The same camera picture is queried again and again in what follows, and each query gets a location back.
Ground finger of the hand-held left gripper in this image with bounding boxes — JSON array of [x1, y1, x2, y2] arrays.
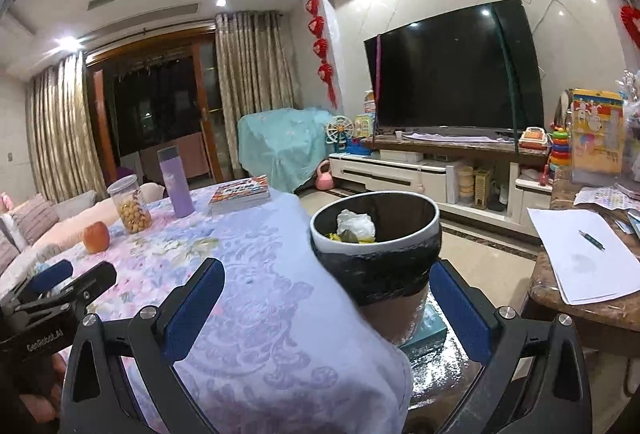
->
[[10, 259, 74, 310], [30, 261, 118, 313]]

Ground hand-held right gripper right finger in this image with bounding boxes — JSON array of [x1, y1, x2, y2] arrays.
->
[[429, 260, 593, 434]]

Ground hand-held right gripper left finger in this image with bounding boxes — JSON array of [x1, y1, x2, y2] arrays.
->
[[60, 258, 226, 434]]

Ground person's left hand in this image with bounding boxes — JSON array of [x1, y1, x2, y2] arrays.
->
[[20, 356, 68, 420]]

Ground patterned sofa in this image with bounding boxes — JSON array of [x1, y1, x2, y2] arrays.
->
[[0, 189, 166, 295]]

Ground teal flat box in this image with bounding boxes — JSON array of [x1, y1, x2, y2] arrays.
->
[[400, 299, 448, 350]]

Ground red yellow apple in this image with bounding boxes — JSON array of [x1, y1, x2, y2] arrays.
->
[[82, 221, 111, 254]]

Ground striped pink cushion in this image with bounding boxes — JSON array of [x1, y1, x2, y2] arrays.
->
[[7, 193, 61, 245]]

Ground clear cookie jar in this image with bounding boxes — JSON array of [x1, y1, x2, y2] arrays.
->
[[106, 174, 152, 235]]

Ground marble side table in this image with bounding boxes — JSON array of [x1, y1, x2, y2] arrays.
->
[[520, 164, 640, 355]]

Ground purple drink bottle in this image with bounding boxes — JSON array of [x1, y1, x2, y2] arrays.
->
[[157, 145, 195, 218]]

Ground white paper sheets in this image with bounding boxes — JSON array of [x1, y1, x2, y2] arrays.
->
[[527, 207, 640, 305]]

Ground white crumpled tissue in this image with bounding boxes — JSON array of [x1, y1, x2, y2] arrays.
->
[[336, 209, 377, 242]]

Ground white television cabinet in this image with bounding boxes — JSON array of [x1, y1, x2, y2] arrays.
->
[[327, 131, 556, 235]]

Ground beige curtain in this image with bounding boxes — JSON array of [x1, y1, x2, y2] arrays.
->
[[25, 52, 108, 202], [214, 10, 296, 115]]

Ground dark pen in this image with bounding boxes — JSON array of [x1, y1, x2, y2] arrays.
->
[[578, 229, 606, 251]]

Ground wooden framed glass door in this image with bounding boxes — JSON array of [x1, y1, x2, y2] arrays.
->
[[85, 34, 226, 185]]

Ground patterned paper sheet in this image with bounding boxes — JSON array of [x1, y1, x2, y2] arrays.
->
[[574, 184, 638, 210]]

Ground pink kettlebell toy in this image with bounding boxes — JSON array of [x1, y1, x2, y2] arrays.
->
[[314, 164, 335, 191]]

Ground teal furniture cover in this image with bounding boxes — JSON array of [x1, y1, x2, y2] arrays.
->
[[236, 107, 333, 192]]

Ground toy telephone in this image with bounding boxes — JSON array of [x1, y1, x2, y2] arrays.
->
[[518, 125, 547, 149]]

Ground colourful toy set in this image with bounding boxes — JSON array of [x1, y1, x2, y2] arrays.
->
[[352, 90, 378, 142]]

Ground ferris wheel toy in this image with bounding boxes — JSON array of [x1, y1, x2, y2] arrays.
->
[[325, 115, 357, 152]]

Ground yellow toy packaging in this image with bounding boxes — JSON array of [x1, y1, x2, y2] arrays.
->
[[570, 88, 626, 175]]

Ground black flat television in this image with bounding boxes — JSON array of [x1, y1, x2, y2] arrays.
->
[[363, 0, 545, 132]]

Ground red hanging knot decoration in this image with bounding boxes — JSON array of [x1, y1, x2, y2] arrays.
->
[[305, 0, 338, 108]]

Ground ring stacker toy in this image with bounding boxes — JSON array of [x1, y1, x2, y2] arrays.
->
[[547, 127, 573, 175]]

